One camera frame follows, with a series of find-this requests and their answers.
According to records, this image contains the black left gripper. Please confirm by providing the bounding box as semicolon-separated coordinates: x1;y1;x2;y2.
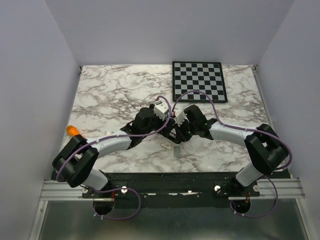
142;105;174;139

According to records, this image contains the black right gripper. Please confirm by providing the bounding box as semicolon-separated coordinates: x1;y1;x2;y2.
173;117;198;142

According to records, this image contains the staple tray with staples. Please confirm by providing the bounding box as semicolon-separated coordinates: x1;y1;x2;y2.
174;146;181;158

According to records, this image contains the white staple box sleeve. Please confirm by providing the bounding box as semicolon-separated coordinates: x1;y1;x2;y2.
161;142;173;150

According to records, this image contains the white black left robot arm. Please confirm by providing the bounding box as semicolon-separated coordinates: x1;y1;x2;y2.
52;102;176;198

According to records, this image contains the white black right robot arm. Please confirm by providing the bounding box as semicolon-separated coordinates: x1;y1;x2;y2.
173;105;289;196

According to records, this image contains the black and grey chessboard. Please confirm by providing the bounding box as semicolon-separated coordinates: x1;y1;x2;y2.
172;61;228;104

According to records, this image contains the orange toy microphone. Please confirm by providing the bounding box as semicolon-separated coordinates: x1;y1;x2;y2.
65;125;86;138

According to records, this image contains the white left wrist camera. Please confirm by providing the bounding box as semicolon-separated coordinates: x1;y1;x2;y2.
153;99;169;121

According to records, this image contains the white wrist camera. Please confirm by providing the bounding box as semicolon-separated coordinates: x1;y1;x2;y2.
153;99;169;121
173;108;187;127

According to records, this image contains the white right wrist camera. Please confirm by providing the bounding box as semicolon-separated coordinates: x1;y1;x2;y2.
173;108;187;127

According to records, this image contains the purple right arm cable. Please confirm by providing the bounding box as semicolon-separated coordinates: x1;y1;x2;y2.
171;90;293;218

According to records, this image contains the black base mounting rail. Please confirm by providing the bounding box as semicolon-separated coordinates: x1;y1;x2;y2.
49;171;262;210

